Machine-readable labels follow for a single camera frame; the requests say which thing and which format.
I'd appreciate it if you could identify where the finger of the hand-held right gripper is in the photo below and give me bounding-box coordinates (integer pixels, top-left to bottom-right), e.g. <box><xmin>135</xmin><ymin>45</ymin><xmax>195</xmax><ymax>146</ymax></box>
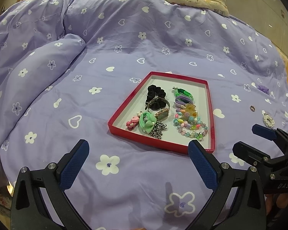
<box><xmin>232</xmin><ymin>141</ymin><xmax>272</xmax><ymax>167</ymax></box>
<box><xmin>252</xmin><ymin>124</ymin><xmax>288</xmax><ymax>154</ymax></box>

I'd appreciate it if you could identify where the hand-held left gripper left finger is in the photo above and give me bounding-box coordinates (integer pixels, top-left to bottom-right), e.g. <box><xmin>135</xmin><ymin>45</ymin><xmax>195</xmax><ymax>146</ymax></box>
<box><xmin>10</xmin><ymin>139</ymin><xmax>90</xmax><ymax>230</ymax></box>

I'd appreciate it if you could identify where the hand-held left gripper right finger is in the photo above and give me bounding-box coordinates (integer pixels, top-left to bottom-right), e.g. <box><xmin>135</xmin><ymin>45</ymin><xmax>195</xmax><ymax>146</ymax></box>
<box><xmin>188</xmin><ymin>139</ymin><xmax>266</xmax><ymax>230</ymax></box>

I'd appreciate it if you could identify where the pearl ring brooch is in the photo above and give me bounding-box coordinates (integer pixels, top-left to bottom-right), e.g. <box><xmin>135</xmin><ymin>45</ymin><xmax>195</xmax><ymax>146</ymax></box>
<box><xmin>262</xmin><ymin>113</ymin><xmax>276</xmax><ymax>127</ymax></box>

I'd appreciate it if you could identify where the red shallow box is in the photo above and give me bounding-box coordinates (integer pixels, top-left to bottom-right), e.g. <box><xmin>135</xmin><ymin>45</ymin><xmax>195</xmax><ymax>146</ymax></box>
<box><xmin>108</xmin><ymin>71</ymin><xmax>216</xmax><ymax>154</ymax></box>

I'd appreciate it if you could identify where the gold mesh-band wristwatch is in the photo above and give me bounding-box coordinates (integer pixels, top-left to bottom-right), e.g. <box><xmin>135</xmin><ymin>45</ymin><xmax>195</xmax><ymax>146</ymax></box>
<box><xmin>146</xmin><ymin>97</ymin><xmax>170</xmax><ymax>122</ymax></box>

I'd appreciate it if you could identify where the green braided strap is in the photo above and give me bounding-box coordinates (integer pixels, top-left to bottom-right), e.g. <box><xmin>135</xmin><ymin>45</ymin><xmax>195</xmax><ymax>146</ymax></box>
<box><xmin>172</xmin><ymin>88</ymin><xmax>194</xmax><ymax>101</ymax></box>

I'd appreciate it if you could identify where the person's right hand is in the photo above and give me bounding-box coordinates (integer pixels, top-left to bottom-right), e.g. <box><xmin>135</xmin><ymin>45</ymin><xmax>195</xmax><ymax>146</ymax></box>
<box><xmin>265</xmin><ymin>192</ymin><xmax>288</xmax><ymax>222</ymax></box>

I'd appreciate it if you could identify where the purple flower hair clip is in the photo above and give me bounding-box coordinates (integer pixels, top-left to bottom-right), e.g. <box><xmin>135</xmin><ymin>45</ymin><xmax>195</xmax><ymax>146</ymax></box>
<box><xmin>257</xmin><ymin>84</ymin><xmax>271</xmax><ymax>94</ymax></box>

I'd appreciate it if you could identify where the yellow translucent hair clip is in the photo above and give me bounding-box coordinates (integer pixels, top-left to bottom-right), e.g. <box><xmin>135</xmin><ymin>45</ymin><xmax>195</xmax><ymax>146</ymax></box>
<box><xmin>184</xmin><ymin>104</ymin><xmax>199</xmax><ymax>118</ymax></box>

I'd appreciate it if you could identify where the pink hair clip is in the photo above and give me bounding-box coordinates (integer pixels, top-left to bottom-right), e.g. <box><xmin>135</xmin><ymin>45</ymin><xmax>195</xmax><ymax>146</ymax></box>
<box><xmin>126</xmin><ymin>116</ymin><xmax>142</xmax><ymax>131</ymax></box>

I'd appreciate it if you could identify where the black scrunchie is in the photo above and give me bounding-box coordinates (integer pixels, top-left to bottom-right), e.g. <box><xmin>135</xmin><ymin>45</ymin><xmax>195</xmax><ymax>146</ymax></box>
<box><xmin>146</xmin><ymin>85</ymin><xmax>167</xmax><ymax>111</ymax></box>

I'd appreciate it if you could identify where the purple floral duvet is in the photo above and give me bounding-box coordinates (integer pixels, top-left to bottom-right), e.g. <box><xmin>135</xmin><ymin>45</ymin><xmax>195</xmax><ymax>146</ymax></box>
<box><xmin>0</xmin><ymin>0</ymin><xmax>288</xmax><ymax>230</ymax></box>

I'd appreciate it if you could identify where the pastel clear bead bracelet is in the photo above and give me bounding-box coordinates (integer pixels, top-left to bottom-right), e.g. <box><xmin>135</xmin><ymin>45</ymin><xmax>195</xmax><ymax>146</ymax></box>
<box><xmin>174</xmin><ymin>118</ymin><xmax>208</xmax><ymax>141</ymax></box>

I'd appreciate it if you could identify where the colourful chunky bead bracelet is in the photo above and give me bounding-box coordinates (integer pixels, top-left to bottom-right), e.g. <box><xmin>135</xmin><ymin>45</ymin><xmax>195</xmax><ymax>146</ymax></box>
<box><xmin>173</xmin><ymin>109</ymin><xmax>202</xmax><ymax>128</ymax></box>

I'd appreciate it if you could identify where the silver chain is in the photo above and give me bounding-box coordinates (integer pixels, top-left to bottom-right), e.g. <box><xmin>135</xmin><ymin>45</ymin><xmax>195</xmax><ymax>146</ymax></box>
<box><xmin>150</xmin><ymin>122</ymin><xmax>168</xmax><ymax>140</ymax></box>

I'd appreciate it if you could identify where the purple hair tie bundle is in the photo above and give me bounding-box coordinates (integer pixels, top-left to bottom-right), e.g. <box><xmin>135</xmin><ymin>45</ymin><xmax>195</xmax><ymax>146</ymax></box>
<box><xmin>174</xmin><ymin>95</ymin><xmax>190</xmax><ymax>109</ymax></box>

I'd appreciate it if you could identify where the green bow hair tie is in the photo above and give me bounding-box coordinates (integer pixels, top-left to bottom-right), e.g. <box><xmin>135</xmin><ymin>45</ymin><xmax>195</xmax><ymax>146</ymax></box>
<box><xmin>138</xmin><ymin>111</ymin><xmax>158</xmax><ymax>134</ymax></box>

